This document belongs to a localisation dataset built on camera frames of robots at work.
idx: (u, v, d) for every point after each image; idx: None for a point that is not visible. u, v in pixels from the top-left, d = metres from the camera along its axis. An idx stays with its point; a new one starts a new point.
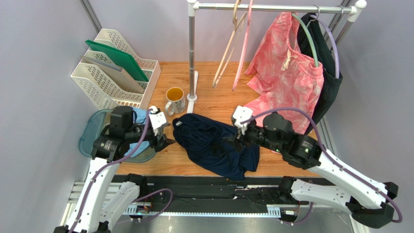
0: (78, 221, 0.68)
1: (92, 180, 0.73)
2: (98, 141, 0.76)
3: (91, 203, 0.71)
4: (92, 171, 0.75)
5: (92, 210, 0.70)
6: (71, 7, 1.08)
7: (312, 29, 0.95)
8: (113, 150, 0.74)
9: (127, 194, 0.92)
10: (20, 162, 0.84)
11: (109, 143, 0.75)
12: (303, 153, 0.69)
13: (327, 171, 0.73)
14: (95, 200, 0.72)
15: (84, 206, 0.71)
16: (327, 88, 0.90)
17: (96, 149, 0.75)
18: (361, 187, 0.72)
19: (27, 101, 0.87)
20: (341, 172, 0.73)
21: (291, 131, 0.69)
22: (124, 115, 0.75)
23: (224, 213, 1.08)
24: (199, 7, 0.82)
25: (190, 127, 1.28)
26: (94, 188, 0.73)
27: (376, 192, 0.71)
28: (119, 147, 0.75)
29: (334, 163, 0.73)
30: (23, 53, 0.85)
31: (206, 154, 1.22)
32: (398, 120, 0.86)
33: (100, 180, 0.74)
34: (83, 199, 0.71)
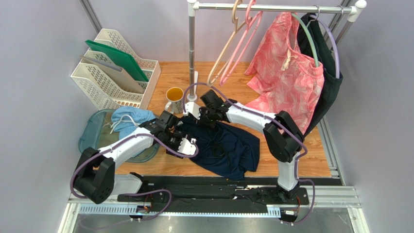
0: (109, 151, 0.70)
1: (135, 133, 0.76)
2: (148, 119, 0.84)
3: (126, 146, 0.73)
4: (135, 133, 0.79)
5: (124, 150, 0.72)
6: (70, 7, 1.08)
7: (312, 29, 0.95)
8: (155, 130, 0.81)
9: (129, 180, 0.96)
10: (19, 163, 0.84)
11: (155, 124, 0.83)
12: (222, 108, 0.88)
13: (232, 113, 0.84)
14: (130, 148, 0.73)
15: (120, 146, 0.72)
16: (327, 88, 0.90)
17: (143, 124, 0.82)
18: (253, 117, 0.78)
19: (27, 101, 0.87)
20: (242, 112, 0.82)
21: (215, 97, 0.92)
22: (172, 116, 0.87)
23: (224, 213, 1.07)
24: (199, 7, 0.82)
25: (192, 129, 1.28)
26: (133, 140, 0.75)
27: (264, 118, 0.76)
28: (158, 132, 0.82)
29: (236, 106, 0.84)
30: (22, 53, 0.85)
31: (207, 154, 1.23)
32: (398, 120, 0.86)
33: (140, 138, 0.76)
34: (122, 140, 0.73)
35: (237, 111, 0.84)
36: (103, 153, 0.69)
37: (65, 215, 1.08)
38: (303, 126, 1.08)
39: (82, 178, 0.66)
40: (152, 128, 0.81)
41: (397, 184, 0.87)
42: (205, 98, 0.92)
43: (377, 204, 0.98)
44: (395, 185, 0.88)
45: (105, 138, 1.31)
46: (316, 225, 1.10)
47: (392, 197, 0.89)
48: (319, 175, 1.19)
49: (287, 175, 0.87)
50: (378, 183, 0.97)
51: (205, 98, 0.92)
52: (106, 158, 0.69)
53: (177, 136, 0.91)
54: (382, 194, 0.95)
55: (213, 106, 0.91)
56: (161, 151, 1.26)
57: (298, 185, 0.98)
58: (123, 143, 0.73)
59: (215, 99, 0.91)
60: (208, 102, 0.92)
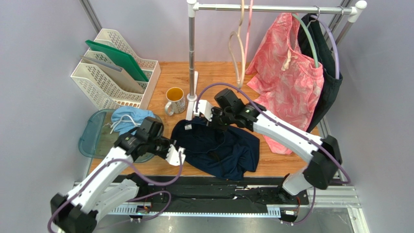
0: (78, 195, 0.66)
1: (106, 163, 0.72)
2: (124, 134, 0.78)
3: (96, 183, 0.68)
4: (109, 156, 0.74)
5: (94, 190, 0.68)
6: (70, 7, 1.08)
7: (312, 30, 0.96)
8: (134, 146, 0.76)
9: (124, 192, 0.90)
10: (19, 163, 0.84)
11: (133, 139, 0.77)
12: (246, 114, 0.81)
13: (264, 125, 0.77)
14: (102, 182, 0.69)
15: (90, 184, 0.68)
16: (327, 89, 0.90)
17: (119, 141, 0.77)
18: (294, 138, 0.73)
19: (27, 101, 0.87)
20: (277, 127, 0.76)
21: (234, 99, 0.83)
22: (154, 123, 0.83)
23: (224, 213, 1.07)
24: (199, 7, 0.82)
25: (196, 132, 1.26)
26: (105, 171, 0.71)
27: (308, 142, 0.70)
28: (138, 146, 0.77)
29: (270, 119, 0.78)
30: (22, 53, 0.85)
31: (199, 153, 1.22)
32: (398, 121, 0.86)
33: (112, 167, 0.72)
34: (91, 177, 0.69)
35: (269, 123, 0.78)
36: (71, 200, 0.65)
37: None
38: (303, 126, 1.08)
39: (59, 222, 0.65)
40: (129, 146, 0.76)
41: (396, 184, 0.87)
42: (225, 100, 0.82)
43: (376, 205, 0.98)
44: (395, 185, 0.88)
45: (105, 138, 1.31)
46: (317, 226, 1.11)
47: (391, 197, 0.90)
48: None
49: (302, 187, 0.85)
50: (377, 183, 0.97)
51: (224, 99, 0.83)
52: (77, 202, 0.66)
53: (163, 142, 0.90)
54: (381, 195, 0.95)
55: (233, 110, 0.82)
56: None
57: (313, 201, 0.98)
58: (92, 180, 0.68)
59: (236, 102, 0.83)
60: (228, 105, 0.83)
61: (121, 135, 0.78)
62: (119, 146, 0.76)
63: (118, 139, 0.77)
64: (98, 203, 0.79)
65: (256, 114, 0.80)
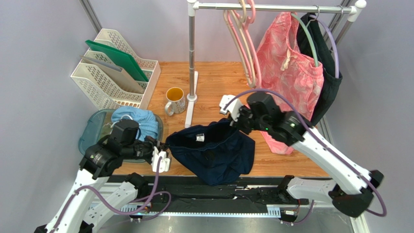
0: (55, 229, 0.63)
1: (74, 192, 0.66)
2: (89, 150, 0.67)
3: (70, 214, 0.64)
4: (77, 181, 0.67)
5: (70, 222, 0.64)
6: (71, 7, 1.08)
7: (312, 29, 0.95)
8: (102, 165, 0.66)
9: (120, 199, 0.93)
10: (20, 161, 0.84)
11: (99, 156, 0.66)
12: (289, 127, 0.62)
13: (309, 148, 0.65)
14: (76, 212, 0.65)
15: (63, 216, 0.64)
16: (327, 89, 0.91)
17: (85, 160, 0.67)
18: (343, 169, 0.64)
19: (27, 100, 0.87)
20: (325, 151, 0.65)
21: (273, 105, 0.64)
22: (127, 129, 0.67)
23: (225, 213, 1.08)
24: (199, 7, 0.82)
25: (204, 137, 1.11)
26: (76, 200, 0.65)
27: (358, 177, 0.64)
28: (108, 163, 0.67)
29: (318, 141, 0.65)
30: (22, 52, 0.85)
31: (194, 151, 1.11)
32: (398, 120, 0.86)
33: (83, 195, 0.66)
34: (63, 208, 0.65)
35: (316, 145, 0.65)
36: None
37: None
38: None
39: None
40: (95, 165, 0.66)
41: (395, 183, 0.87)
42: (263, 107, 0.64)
43: (377, 205, 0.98)
44: (395, 184, 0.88)
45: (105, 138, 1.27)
46: (317, 225, 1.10)
47: (391, 197, 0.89)
48: (319, 175, 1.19)
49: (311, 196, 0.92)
50: None
51: (261, 106, 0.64)
52: None
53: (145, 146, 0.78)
54: (381, 194, 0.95)
55: (269, 119, 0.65)
56: None
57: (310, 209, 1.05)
58: (65, 212, 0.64)
59: (274, 110, 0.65)
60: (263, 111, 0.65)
61: (86, 151, 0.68)
62: (86, 166, 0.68)
63: (84, 159, 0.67)
64: (94, 216, 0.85)
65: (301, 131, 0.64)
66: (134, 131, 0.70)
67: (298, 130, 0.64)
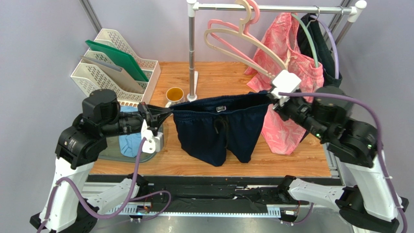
0: (48, 220, 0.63)
1: (55, 183, 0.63)
2: (61, 138, 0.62)
3: (58, 206, 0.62)
4: (58, 172, 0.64)
5: (60, 212, 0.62)
6: (71, 7, 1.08)
7: (312, 29, 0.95)
8: (77, 151, 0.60)
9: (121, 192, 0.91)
10: (21, 162, 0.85)
11: (73, 141, 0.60)
12: (362, 146, 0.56)
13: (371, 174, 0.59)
14: (62, 204, 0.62)
15: (53, 207, 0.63)
16: (327, 89, 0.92)
17: (60, 147, 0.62)
18: (388, 199, 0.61)
19: (28, 101, 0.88)
20: (381, 179, 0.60)
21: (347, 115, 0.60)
22: (98, 106, 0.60)
23: (224, 213, 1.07)
24: (199, 7, 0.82)
25: (225, 109, 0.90)
26: (60, 191, 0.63)
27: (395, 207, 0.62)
28: (86, 147, 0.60)
29: (382, 170, 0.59)
30: (24, 53, 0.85)
31: (205, 117, 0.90)
32: (398, 121, 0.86)
33: (65, 185, 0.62)
34: (51, 200, 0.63)
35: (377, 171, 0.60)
36: (46, 224, 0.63)
37: None
38: None
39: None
40: (72, 152, 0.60)
41: (394, 183, 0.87)
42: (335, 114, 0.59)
43: None
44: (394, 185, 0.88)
45: None
46: (316, 225, 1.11)
47: None
48: (319, 175, 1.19)
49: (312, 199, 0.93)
50: None
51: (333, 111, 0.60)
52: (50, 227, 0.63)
53: (133, 123, 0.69)
54: None
55: (340, 129, 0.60)
56: (161, 152, 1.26)
57: (310, 211, 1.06)
58: (53, 204, 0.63)
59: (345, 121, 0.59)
60: (336, 118, 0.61)
61: (60, 139, 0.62)
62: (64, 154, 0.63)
63: (60, 146, 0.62)
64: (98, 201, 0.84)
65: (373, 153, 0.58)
66: (112, 106, 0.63)
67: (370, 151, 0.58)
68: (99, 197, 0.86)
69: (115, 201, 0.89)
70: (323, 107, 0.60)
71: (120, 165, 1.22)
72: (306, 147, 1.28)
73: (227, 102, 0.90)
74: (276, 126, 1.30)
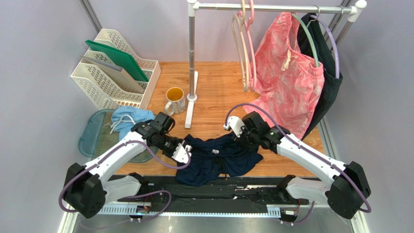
0: (96, 166, 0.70)
1: (124, 141, 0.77)
2: (140, 123, 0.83)
3: (114, 158, 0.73)
4: (126, 138, 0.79)
5: (111, 164, 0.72)
6: (71, 7, 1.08)
7: (312, 29, 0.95)
8: (149, 133, 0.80)
9: (128, 184, 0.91)
10: (20, 162, 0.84)
11: (148, 126, 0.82)
12: (269, 136, 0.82)
13: (286, 148, 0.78)
14: (118, 159, 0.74)
15: (107, 158, 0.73)
16: (327, 88, 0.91)
17: (136, 126, 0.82)
18: (316, 162, 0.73)
19: (27, 100, 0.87)
20: (300, 150, 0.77)
21: (260, 121, 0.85)
22: (168, 118, 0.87)
23: (224, 213, 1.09)
24: (199, 7, 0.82)
25: (218, 152, 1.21)
26: (122, 149, 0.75)
27: (331, 167, 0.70)
28: (153, 135, 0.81)
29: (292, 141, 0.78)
30: (23, 53, 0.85)
31: (206, 159, 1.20)
32: (398, 120, 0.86)
33: (129, 147, 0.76)
34: (109, 152, 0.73)
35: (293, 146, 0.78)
36: (90, 170, 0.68)
37: (65, 215, 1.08)
38: (303, 126, 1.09)
39: (71, 194, 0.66)
40: (145, 133, 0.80)
41: (395, 182, 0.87)
42: (250, 122, 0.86)
43: (377, 205, 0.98)
44: (395, 184, 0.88)
45: (105, 138, 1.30)
46: (317, 226, 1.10)
47: (392, 197, 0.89)
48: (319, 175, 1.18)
49: (309, 196, 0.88)
50: (376, 182, 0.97)
51: (249, 121, 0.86)
52: (93, 174, 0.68)
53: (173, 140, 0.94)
54: (381, 194, 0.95)
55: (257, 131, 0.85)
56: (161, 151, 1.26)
57: (310, 211, 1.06)
58: (110, 155, 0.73)
59: (261, 124, 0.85)
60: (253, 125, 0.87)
61: (138, 123, 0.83)
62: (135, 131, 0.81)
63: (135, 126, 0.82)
64: (106, 187, 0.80)
65: (281, 138, 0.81)
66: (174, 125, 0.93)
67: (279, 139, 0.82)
68: (107, 184, 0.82)
69: (120, 191, 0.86)
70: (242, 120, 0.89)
71: None
72: None
73: (219, 145, 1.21)
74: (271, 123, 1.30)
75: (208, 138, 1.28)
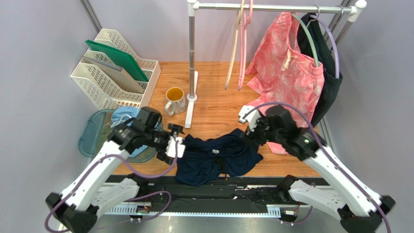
0: (72, 194, 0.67)
1: (98, 159, 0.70)
2: (118, 126, 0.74)
3: (90, 181, 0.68)
4: (103, 151, 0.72)
5: (88, 189, 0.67)
6: (71, 7, 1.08)
7: (312, 29, 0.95)
8: (129, 139, 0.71)
9: (123, 192, 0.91)
10: (19, 161, 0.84)
11: (127, 131, 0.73)
12: (302, 142, 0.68)
13: (322, 166, 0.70)
14: (95, 180, 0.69)
15: (83, 182, 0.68)
16: (327, 88, 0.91)
17: (113, 132, 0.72)
18: (353, 190, 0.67)
19: (27, 100, 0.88)
20: (336, 171, 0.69)
21: (290, 121, 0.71)
22: (152, 114, 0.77)
23: (224, 213, 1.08)
24: (199, 7, 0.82)
25: (218, 152, 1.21)
26: (98, 168, 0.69)
27: (368, 200, 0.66)
28: (134, 139, 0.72)
29: (330, 160, 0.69)
30: (23, 53, 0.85)
31: (206, 159, 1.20)
32: (398, 120, 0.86)
33: (106, 164, 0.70)
34: (84, 174, 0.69)
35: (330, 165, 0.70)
36: (66, 199, 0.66)
37: None
38: None
39: None
40: (123, 140, 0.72)
41: (395, 183, 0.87)
42: (280, 121, 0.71)
43: None
44: (395, 185, 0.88)
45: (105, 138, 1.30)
46: (317, 226, 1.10)
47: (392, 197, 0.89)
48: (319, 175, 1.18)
49: (312, 202, 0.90)
50: (376, 182, 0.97)
51: (278, 119, 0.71)
52: (69, 203, 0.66)
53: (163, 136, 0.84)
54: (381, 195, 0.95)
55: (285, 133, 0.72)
56: None
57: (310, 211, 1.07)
58: (85, 179, 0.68)
59: (290, 125, 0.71)
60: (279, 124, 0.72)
61: (114, 127, 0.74)
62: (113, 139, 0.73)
63: (112, 132, 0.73)
64: (98, 199, 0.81)
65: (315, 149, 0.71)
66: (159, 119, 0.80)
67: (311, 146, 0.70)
68: (100, 197, 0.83)
69: (115, 200, 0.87)
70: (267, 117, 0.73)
71: (120, 164, 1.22)
72: None
73: (219, 145, 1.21)
74: None
75: (208, 138, 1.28)
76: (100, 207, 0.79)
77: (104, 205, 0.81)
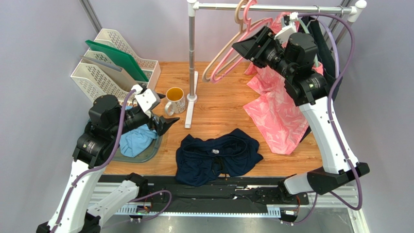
0: (59, 224, 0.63)
1: (71, 185, 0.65)
2: (81, 140, 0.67)
3: (72, 207, 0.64)
4: (74, 174, 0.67)
5: (73, 215, 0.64)
6: (71, 7, 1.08)
7: (312, 29, 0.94)
8: (97, 151, 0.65)
9: (124, 194, 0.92)
10: (19, 162, 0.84)
11: (92, 144, 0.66)
12: (306, 87, 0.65)
13: (315, 114, 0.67)
14: (77, 205, 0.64)
15: (65, 210, 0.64)
16: None
17: (78, 150, 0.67)
18: (334, 147, 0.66)
19: (27, 100, 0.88)
20: (327, 124, 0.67)
21: (309, 60, 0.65)
22: (104, 114, 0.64)
23: (224, 213, 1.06)
24: (199, 7, 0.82)
25: (218, 152, 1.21)
26: (75, 191, 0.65)
27: (344, 159, 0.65)
28: (103, 149, 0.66)
29: (327, 111, 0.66)
30: (23, 53, 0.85)
31: (206, 160, 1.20)
32: (398, 120, 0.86)
33: (81, 186, 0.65)
34: (63, 202, 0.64)
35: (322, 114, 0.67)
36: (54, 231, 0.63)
37: None
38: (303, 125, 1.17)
39: None
40: (90, 155, 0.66)
41: (395, 183, 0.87)
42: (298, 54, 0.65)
43: (377, 205, 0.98)
44: (395, 185, 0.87)
45: None
46: (316, 226, 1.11)
47: (392, 197, 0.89)
48: None
49: (301, 188, 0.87)
50: (377, 182, 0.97)
51: (297, 52, 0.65)
52: None
53: (135, 108, 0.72)
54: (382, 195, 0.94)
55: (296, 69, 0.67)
56: (161, 151, 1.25)
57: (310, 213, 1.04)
58: (65, 207, 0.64)
59: (306, 64, 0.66)
60: (297, 58, 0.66)
61: (77, 143, 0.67)
62: (81, 157, 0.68)
63: (77, 149, 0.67)
64: (99, 209, 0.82)
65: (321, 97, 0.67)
66: (114, 111, 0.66)
67: (315, 93, 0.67)
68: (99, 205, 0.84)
69: (116, 205, 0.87)
70: (291, 46, 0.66)
71: (120, 165, 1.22)
72: (306, 147, 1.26)
73: (218, 146, 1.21)
74: (276, 125, 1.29)
75: (208, 138, 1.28)
76: (101, 215, 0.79)
77: (106, 214, 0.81)
